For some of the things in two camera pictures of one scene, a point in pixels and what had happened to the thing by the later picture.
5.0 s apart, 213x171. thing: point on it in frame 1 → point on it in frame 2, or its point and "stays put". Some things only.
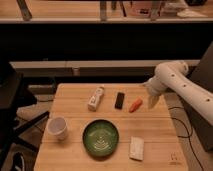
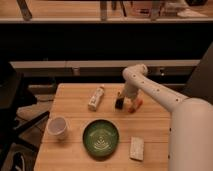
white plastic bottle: (96, 98) stays put
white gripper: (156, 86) → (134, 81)
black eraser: (120, 97) stays put
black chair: (13, 97) stays put
